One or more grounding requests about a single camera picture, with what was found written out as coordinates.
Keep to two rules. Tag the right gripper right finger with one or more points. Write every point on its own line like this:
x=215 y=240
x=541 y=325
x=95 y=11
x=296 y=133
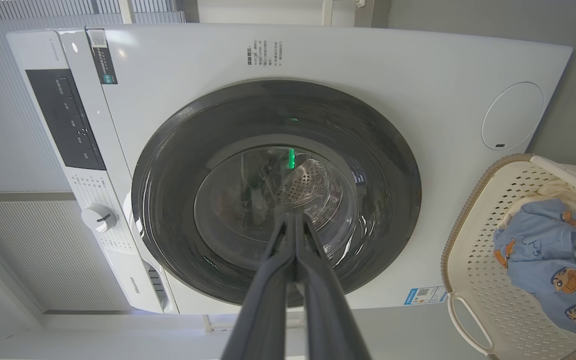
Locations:
x=328 y=315

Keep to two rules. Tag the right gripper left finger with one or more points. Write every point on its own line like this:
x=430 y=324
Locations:
x=263 y=310

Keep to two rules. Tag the dark round washer door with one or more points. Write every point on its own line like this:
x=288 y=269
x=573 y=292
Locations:
x=168 y=200

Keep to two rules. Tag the blue cartoon print garment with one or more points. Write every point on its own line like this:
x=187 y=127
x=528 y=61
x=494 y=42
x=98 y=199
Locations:
x=543 y=260

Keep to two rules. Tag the stainless steel washing machine drum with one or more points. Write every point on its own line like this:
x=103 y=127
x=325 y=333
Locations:
x=305 y=182

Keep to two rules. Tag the white washing machine dial knob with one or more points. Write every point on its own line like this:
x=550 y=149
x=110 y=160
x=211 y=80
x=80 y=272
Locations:
x=98 y=218

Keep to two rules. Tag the white front-load washing machine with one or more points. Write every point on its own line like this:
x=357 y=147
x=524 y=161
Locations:
x=368 y=65

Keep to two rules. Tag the black washing machine display panel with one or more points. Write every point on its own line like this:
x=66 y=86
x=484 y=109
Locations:
x=65 y=120

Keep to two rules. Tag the blue energy label sticker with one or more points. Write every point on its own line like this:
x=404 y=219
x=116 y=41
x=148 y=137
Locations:
x=424 y=295

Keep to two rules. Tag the white detergent drawer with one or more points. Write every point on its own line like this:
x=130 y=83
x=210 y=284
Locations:
x=133 y=285

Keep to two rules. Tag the cream perforated laundry basket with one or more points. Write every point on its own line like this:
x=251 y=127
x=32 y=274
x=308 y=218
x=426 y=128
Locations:
x=473 y=260

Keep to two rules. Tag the round white filter cover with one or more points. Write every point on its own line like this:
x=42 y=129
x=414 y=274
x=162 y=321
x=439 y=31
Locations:
x=513 y=115

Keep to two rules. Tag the dark QR code sticker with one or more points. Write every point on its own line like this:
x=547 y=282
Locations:
x=103 y=60

